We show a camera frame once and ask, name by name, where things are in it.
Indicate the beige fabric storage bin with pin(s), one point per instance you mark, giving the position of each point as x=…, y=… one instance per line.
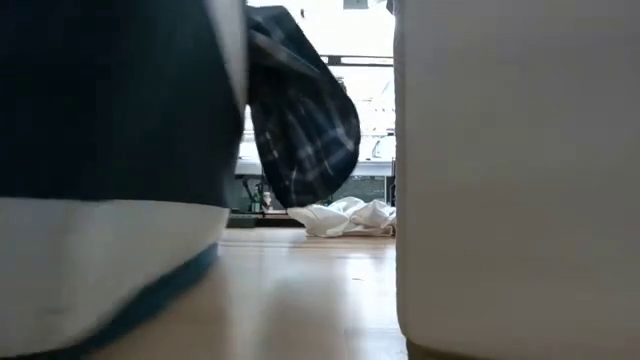
x=520, y=175

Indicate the blue plaid shirt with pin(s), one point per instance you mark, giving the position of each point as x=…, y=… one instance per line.
x=305, y=140

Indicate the dark and white fabric bin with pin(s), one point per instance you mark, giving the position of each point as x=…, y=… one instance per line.
x=110, y=150

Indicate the white garment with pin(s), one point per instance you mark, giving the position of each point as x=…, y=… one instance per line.
x=340, y=217

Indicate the white background table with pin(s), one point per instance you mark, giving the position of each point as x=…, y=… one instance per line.
x=370, y=168

